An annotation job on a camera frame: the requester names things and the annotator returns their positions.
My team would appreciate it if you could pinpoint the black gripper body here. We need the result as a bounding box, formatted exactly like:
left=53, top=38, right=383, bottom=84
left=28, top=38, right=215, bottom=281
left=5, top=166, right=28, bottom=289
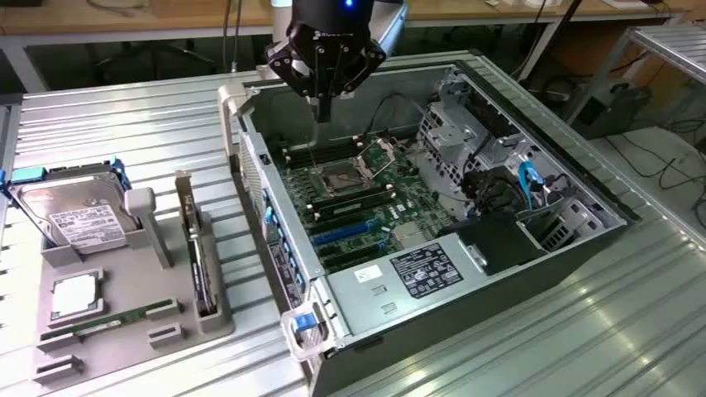
left=285, top=0, right=376, bottom=98

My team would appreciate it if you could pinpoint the graphics card with metal bracket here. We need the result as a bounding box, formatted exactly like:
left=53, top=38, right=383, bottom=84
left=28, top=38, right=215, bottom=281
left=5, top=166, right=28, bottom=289
left=175, top=169, right=217, bottom=318

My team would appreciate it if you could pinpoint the black RAM slot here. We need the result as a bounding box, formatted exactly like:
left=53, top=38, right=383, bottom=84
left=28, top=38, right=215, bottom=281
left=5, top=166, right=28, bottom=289
left=307, top=192, right=397, bottom=213
left=280, top=141, right=360, bottom=161
left=305, top=184, right=395, bottom=204
left=283, top=149, right=364, bottom=170

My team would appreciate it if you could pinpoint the metal socket cover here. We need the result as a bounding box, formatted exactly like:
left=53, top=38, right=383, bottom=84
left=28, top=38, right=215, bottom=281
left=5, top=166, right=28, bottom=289
left=355, top=136, right=399, bottom=175

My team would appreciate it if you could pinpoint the thin metal locking lever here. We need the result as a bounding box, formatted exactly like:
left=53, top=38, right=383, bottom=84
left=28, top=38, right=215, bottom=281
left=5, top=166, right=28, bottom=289
left=308, top=123, right=321, bottom=173

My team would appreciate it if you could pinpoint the silver metal drive cage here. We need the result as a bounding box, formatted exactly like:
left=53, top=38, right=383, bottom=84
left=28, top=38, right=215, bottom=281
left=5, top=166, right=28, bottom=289
left=416, top=98, right=499, bottom=196

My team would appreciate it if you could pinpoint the black chair base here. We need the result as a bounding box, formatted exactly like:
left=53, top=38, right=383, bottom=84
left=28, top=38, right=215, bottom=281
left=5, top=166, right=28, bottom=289
left=92, top=39, right=217, bottom=69

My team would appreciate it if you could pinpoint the CPU socket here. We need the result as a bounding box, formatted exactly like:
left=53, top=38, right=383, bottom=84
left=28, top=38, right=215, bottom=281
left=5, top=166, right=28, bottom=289
left=311, top=163, right=365, bottom=196

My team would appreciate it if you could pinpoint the black RAM stick with label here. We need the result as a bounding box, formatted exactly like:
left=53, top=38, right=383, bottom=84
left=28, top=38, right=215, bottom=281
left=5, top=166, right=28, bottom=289
left=308, top=200, right=399, bottom=222

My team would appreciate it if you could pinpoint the green motherboard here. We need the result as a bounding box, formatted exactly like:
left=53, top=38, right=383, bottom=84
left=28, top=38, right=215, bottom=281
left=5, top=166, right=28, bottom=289
left=275, top=132, right=459, bottom=274

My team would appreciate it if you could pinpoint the wooden desk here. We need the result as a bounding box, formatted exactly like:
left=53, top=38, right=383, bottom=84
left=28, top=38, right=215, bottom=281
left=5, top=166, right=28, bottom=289
left=0, top=0, right=691, bottom=36

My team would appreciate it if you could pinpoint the blue expansion slot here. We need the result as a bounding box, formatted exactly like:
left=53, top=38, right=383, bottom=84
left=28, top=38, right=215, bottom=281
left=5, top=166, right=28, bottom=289
left=308, top=221, right=372, bottom=246

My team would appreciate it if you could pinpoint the black box on floor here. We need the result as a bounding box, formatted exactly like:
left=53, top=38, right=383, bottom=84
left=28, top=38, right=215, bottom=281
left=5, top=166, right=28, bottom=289
left=576, top=82, right=652, bottom=141

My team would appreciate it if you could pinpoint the long black expansion slot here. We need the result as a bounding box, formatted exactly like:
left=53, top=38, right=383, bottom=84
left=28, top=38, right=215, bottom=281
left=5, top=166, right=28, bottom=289
left=321, top=249, right=383, bottom=268

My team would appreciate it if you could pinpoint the black plastic shroud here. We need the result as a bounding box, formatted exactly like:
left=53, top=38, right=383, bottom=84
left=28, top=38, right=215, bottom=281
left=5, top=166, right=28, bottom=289
left=455, top=214, right=548, bottom=277

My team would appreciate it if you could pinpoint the hard disk with blue carrier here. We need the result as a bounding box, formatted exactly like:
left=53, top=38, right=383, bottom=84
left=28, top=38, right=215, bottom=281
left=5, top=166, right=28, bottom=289
left=0, top=155, right=145, bottom=256

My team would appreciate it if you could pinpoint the metal slat side table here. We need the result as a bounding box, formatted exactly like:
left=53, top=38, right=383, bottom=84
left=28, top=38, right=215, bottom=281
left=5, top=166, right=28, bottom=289
left=610, top=26, right=706, bottom=86

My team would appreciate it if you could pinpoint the grey power supply unit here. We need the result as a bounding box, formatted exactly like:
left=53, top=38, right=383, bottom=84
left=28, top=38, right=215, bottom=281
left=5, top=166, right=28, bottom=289
left=324, top=233, right=492, bottom=337

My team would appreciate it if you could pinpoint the open grey PC case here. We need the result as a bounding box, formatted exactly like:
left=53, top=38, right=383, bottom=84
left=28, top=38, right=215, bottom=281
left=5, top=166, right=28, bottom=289
left=217, top=60, right=644, bottom=397

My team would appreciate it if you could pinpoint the silver CPU chip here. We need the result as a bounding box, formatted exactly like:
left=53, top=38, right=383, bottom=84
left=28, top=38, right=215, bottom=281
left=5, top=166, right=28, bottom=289
left=49, top=275, right=105, bottom=320

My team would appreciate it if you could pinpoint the green RAM stick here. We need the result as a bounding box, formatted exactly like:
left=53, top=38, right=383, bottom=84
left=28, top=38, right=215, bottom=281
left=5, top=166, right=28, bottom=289
left=41, top=299, right=173, bottom=338

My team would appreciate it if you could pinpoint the grey parts rack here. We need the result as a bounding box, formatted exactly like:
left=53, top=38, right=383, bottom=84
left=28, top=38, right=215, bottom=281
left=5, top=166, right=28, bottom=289
left=32, top=186, right=237, bottom=388

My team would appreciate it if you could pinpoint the thin black wire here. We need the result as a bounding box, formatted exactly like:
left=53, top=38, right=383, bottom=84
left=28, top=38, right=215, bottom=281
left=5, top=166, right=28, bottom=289
left=367, top=93, right=427, bottom=134

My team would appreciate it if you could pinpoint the grey hanging cable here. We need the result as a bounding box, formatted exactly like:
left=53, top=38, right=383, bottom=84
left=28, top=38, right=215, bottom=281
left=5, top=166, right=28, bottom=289
left=219, top=0, right=244, bottom=72

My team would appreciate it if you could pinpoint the plain grey case handle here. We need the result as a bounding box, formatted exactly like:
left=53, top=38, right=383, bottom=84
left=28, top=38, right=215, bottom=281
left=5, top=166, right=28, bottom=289
left=217, top=84, right=261, bottom=161

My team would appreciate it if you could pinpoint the black wire bundle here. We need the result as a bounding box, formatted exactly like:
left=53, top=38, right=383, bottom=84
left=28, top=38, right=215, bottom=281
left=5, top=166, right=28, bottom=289
left=461, top=168, right=523, bottom=214

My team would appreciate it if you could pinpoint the blue data wire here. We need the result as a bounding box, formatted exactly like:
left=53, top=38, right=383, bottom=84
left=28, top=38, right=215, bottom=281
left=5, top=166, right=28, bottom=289
left=516, top=160, right=540, bottom=213

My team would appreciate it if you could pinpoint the grey case handle blue latch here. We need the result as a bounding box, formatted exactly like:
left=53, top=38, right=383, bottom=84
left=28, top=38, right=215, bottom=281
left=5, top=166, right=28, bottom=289
left=279, top=300, right=333, bottom=363

